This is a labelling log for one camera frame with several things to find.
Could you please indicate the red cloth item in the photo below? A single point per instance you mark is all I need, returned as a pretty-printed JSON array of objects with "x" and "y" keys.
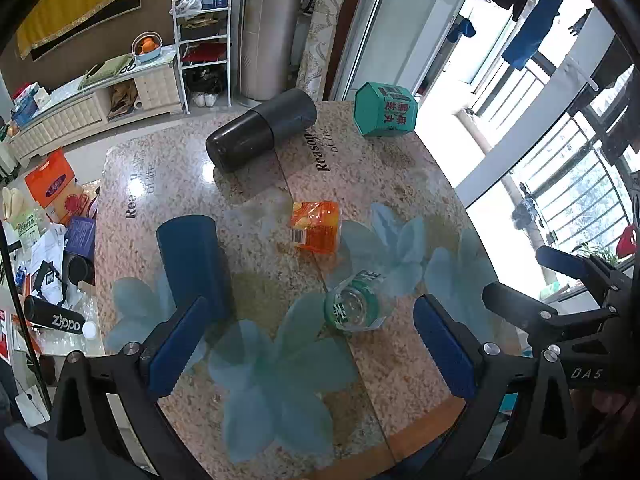
[{"x": 202, "y": 54}]

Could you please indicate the orange snack packet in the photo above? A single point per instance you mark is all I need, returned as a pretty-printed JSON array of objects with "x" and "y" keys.
[{"x": 315, "y": 225}]

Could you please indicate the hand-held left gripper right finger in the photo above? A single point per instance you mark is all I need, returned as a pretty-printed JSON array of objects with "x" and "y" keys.
[{"x": 445, "y": 355}]

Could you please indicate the black cylindrical flask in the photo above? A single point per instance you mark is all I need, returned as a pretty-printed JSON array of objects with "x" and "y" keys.
[{"x": 260, "y": 130}]

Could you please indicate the bowl of oranges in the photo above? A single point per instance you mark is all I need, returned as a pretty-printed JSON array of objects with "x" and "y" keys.
[{"x": 146, "y": 47}]

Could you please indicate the red balcony item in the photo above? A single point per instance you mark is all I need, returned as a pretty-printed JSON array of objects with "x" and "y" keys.
[{"x": 627, "y": 240}]

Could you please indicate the yellow cloth hanging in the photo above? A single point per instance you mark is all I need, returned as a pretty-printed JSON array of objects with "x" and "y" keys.
[{"x": 75, "y": 0}]

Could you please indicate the silver standing air conditioner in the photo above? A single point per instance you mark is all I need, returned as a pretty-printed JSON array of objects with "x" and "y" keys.
[{"x": 270, "y": 35}]

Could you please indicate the pair of white shoes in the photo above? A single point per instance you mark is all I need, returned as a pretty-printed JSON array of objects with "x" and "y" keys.
[{"x": 205, "y": 99}]

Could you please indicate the white plastic bag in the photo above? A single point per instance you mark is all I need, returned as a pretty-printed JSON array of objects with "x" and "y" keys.
[{"x": 187, "y": 6}]

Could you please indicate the green hexagonal box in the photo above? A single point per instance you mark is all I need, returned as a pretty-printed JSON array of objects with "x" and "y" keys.
[{"x": 385, "y": 110}]

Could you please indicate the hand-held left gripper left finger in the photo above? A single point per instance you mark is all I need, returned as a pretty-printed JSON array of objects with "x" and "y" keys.
[{"x": 177, "y": 345}]

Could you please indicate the white low cabinet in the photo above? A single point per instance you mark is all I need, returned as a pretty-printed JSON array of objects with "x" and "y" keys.
[{"x": 70, "y": 112}]

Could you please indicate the blue box on cabinet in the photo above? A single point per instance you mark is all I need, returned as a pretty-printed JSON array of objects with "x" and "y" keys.
[{"x": 25, "y": 109}]

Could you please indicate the black mug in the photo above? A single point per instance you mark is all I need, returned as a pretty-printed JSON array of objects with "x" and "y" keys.
[{"x": 77, "y": 270}]

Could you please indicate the orange shopping bag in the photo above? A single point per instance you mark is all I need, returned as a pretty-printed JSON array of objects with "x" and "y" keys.
[{"x": 52, "y": 185}]

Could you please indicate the person's right hand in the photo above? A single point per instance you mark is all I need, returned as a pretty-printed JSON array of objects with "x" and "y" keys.
[{"x": 612, "y": 410}]

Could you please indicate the balcony metal railing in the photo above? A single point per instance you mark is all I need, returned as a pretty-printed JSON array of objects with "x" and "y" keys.
[{"x": 575, "y": 170}]

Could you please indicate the clear cup with green label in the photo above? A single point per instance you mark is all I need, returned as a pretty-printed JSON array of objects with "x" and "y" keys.
[{"x": 355, "y": 305}]

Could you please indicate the blue hanging socks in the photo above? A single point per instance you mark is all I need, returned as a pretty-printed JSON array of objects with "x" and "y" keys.
[{"x": 462, "y": 30}]

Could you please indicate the white round cap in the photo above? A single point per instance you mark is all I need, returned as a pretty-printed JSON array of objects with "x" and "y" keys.
[{"x": 89, "y": 329}]

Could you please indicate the white metal rack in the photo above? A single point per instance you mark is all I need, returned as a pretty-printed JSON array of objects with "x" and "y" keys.
[{"x": 227, "y": 60}]

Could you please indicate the dark blue cup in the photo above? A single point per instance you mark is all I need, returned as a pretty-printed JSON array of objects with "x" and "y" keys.
[{"x": 192, "y": 265}]

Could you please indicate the dark shoes on balcony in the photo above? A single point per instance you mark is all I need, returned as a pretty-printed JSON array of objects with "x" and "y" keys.
[{"x": 524, "y": 211}]

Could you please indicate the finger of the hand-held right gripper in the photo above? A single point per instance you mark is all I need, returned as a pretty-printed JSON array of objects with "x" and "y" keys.
[
  {"x": 565, "y": 267},
  {"x": 515, "y": 307}
]

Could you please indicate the dark blue flat box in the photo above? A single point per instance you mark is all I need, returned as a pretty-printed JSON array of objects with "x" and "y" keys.
[{"x": 80, "y": 237}]

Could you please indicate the blue hanging garment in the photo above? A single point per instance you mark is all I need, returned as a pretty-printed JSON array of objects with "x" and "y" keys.
[{"x": 535, "y": 25}]

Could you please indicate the brown paper bag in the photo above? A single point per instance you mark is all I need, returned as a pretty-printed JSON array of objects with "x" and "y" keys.
[{"x": 122, "y": 100}]

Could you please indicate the black printed bottle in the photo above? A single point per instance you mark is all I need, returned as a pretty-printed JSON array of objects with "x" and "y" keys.
[{"x": 55, "y": 316}]

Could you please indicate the patterned beige curtain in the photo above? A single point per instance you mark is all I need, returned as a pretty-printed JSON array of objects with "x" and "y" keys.
[{"x": 322, "y": 30}]

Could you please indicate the green folded cloth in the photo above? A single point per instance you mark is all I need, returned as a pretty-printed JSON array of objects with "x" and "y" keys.
[{"x": 107, "y": 69}]

